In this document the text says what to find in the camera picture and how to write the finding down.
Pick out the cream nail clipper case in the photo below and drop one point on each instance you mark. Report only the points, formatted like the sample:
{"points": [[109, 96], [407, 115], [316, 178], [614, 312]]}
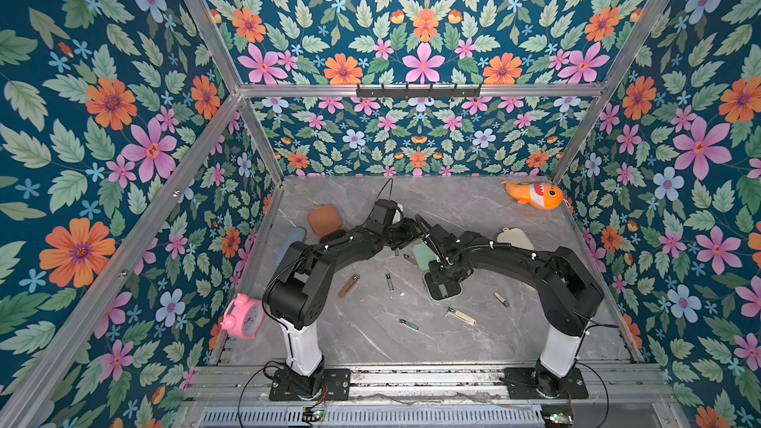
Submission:
{"points": [[515, 237]]}

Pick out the brown nail clipper case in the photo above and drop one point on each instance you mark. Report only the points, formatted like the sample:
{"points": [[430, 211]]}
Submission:
{"points": [[326, 224]]}

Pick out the pink alarm clock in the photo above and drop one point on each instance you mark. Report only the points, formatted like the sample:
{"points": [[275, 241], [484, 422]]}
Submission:
{"points": [[243, 317]]}

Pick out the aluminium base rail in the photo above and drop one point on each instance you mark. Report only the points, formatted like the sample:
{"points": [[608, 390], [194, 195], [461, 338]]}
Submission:
{"points": [[500, 382]]}

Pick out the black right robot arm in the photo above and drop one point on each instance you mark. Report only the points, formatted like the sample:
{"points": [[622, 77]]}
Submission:
{"points": [[569, 294]]}

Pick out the black hook rail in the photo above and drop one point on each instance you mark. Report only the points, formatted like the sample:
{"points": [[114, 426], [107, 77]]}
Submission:
{"points": [[443, 92]]}

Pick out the orange clownfish plush toy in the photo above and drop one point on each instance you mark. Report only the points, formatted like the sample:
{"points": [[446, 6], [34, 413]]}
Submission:
{"points": [[539, 195]]}

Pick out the blue oval case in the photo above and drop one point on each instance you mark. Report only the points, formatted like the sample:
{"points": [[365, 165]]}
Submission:
{"points": [[297, 234]]}

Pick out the small brown nail tool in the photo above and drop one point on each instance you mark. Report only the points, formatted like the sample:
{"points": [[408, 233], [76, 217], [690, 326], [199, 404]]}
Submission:
{"points": [[410, 259]]}

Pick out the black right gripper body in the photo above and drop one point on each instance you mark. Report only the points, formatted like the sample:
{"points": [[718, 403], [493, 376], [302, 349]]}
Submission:
{"points": [[437, 239]]}

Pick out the cream large nail clipper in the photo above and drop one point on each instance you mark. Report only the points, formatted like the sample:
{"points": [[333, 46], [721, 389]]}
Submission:
{"points": [[463, 317]]}

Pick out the green nail clipper case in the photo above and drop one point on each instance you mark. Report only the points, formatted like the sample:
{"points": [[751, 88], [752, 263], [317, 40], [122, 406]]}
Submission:
{"points": [[437, 287]]}

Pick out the small green nail clipper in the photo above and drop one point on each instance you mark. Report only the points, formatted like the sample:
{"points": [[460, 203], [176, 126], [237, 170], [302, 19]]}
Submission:
{"points": [[409, 324]]}

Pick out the small silver nail clipper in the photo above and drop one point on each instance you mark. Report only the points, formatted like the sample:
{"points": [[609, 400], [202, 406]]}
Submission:
{"points": [[501, 300]]}

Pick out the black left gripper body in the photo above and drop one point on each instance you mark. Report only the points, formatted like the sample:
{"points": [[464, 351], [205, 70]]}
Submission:
{"points": [[398, 236]]}

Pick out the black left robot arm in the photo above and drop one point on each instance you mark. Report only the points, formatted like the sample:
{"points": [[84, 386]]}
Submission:
{"points": [[298, 291]]}

